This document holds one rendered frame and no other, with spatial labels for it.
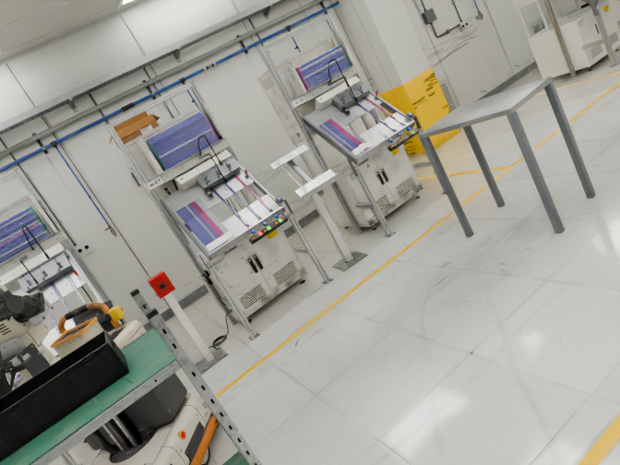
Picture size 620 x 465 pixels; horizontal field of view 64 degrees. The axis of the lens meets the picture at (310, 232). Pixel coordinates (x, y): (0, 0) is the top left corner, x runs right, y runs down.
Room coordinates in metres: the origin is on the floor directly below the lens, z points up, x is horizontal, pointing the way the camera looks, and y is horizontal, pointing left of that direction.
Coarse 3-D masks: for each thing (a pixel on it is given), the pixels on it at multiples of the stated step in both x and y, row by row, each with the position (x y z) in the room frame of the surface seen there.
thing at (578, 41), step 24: (528, 0) 6.06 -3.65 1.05; (576, 0) 6.21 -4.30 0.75; (600, 0) 5.37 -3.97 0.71; (552, 24) 6.34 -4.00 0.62; (576, 24) 5.65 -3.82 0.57; (600, 24) 5.37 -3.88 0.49; (552, 48) 6.00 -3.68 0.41; (576, 48) 5.73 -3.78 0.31; (600, 48) 5.74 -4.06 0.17; (552, 72) 6.10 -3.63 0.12
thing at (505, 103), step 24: (504, 96) 2.97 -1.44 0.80; (528, 96) 2.70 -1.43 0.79; (552, 96) 2.82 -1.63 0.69; (456, 120) 3.05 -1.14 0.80; (480, 120) 2.79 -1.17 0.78; (432, 144) 3.21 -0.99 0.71; (528, 144) 2.62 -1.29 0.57; (576, 144) 2.82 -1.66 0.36; (576, 168) 2.84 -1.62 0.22; (552, 216) 2.62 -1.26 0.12
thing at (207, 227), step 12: (192, 204) 3.91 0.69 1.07; (204, 204) 3.90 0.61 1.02; (180, 216) 3.84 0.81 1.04; (192, 216) 3.82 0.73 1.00; (204, 216) 3.81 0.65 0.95; (192, 228) 3.74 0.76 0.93; (204, 228) 3.72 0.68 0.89; (216, 228) 3.70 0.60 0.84; (204, 240) 3.64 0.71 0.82; (216, 240) 3.62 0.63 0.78; (228, 240) 3.61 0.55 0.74
